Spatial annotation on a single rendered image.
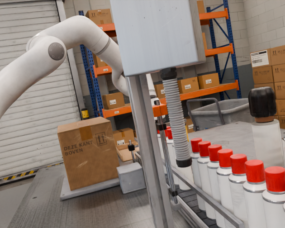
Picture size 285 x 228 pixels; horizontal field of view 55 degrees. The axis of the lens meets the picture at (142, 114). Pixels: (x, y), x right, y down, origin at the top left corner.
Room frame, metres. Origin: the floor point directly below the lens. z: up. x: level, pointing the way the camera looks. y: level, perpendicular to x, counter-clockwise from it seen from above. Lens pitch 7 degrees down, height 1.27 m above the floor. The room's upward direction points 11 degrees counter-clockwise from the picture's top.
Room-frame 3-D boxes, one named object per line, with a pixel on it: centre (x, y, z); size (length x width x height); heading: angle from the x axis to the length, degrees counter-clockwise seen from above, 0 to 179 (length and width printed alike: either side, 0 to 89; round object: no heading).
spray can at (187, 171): (0.91, -0.10, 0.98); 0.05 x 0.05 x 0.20
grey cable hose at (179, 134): (0.57, -0.07, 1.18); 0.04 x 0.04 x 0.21
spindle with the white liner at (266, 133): (0.89, -0.39, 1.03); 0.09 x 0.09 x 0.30
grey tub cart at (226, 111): (3.32, -1.01, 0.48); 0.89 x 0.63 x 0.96; 128
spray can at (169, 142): (0.96, -0.09, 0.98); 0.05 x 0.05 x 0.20
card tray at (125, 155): (1.73, 0.07, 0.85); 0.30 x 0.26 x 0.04; 12
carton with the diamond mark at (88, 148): (1.36, 0.31, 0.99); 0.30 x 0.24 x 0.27; 16
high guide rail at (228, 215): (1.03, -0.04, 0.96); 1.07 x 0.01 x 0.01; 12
